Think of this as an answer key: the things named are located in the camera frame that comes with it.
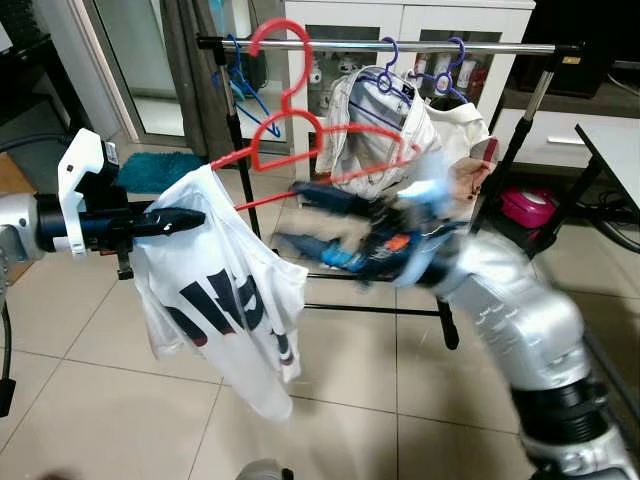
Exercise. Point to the red plastic clothes hanger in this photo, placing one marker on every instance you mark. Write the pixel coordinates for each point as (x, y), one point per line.
(312, 50)

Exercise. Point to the silver clothes rack rail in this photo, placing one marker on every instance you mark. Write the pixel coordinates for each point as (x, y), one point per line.
(340, 45)

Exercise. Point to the white t-shirt dark print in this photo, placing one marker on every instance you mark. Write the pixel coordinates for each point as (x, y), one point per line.
(190, 270)

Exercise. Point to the black clothes rack frame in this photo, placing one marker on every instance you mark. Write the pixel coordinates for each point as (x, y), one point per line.
(516, 140)

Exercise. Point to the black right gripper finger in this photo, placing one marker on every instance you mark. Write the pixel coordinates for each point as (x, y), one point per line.
(320, 250)
(335, 200)

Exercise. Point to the teal floor mat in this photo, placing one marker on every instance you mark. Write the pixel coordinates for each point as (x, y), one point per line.
(160, 172)

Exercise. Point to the white framed glass door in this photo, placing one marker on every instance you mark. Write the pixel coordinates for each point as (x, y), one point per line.
(130, 60)

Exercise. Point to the white garment dark stripes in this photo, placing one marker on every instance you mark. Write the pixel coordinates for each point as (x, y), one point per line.
(370, 140)

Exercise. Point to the pink container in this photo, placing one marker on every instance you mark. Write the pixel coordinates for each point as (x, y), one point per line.
(528, 207)

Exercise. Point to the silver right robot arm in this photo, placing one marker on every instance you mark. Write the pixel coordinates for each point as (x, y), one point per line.
(520, 320)

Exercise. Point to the black shelf unit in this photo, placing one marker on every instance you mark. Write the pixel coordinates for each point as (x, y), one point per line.
(30, 70)

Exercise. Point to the black television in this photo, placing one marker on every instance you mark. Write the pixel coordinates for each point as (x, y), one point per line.
(590, 40)

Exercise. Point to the grey robot leg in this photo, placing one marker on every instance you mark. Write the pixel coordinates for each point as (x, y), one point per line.
(262, 470)

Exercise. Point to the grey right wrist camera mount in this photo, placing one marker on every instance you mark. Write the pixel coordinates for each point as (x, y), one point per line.
(428, 200)

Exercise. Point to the dark grey curtain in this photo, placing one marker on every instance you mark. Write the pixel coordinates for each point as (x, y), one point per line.
(195, 80)

